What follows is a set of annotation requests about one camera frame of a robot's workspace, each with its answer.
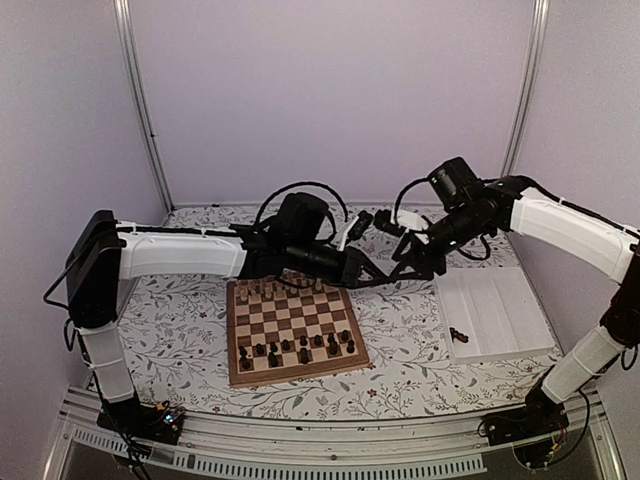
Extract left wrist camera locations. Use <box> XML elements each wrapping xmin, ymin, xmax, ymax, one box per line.
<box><xmin>331</xmin><ymin>210</ymin><xmax>373</xmax><ymax>251</ymax></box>

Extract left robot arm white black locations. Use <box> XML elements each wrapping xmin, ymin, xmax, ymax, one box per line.
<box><xmin>43</xmin><ymin>192</ymin><xmax>390</xmax><ymax>434</ymax></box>

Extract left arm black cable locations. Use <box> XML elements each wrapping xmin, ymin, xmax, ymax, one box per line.
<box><xmin>254</xmin><ymin>180</ymin><xmax>351</xmax><ymax>236</ymax></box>

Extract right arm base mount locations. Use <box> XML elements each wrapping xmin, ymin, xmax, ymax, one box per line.
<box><xmin>477</xmin><ymin>385</ymin><xmax>569</xmax><ymax>469</ymax></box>

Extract floral patterned table mat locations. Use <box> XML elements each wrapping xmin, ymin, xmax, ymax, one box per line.
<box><xmin>94</xmin><ymin>202</ymin><xmax>561</xmax><ymax>420</ymax></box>

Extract dark chess pieces in tray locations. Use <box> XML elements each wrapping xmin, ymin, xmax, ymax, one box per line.
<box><xmin>449</xmin><ymin>327</ymin><xmax>469</xmax><ymax>344</ymax></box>

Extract dark knight piece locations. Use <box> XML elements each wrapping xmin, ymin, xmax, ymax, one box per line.
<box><xmin>268</xmin><ymin>352</ymin><xmax>279</xmax><ymax>368</ymax></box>

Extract white chess piece row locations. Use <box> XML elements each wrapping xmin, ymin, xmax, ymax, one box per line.
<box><xmin>229</xmin><ymin>271</ymin><xmax>324</xmax><ymax>303</ymax></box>

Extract aluminium front rail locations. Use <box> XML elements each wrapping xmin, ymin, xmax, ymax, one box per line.
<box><xmin>44</xmin><ymin>387</ymin><xmax>627</xmax><ymax>479</ymax></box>

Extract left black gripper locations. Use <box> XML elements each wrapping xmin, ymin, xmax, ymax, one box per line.
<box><xmin>287</xmin><ymin>239</ymin><xmax>388</xmax><ymax>291</ymax></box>

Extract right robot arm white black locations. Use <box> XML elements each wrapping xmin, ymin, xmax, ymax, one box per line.
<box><xmin>386</xmin><ymin>157</ymin><xmax>639</xmax><ymax>436</ymax></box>

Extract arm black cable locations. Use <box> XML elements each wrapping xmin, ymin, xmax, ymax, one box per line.
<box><xmin>393</xmin><ymin>177</ymin><xmax>436</xmax><ymax>226</ymax></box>
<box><xmin>254</xmin><ymin>180</ymin><xmax>351</xmax><ymax>236</ymax></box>

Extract white plastic tray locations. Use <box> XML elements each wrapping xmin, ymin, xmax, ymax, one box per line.
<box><xmin>435</xmin><ymin>267</ymin><xmax>556</xmax><ymax>365</ymax></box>

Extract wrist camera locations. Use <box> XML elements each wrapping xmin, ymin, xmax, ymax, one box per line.
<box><xmin>331</xmin><ymin>210</ymin><xmax>373</xmax><ymax>251</ymax></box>
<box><xmin>373</xmin><ymin>210</ymin><xmax>430</xmax><ymax>244</ymax></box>

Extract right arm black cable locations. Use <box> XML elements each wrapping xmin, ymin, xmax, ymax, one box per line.
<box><xmin>393</xmin><ymin>177</ymin><xmax>436</xmax><ymax>226</ymax></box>

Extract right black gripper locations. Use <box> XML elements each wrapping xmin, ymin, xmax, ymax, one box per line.
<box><xmin>392</xmin><ymin>201</ymin><xmax>493</xmax><ymax>279</ymax></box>

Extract wooden chess board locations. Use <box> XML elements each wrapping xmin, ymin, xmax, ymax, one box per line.
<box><xmin>226</xmin><ymin>280</ymin><xmax>372</xmax><ymax>389</ymax></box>

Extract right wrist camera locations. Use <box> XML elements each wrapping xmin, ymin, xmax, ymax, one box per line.
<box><xmin>373</xmin><ymin>210</ymin><xmax>430</xmax><ymax>244</ymax></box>

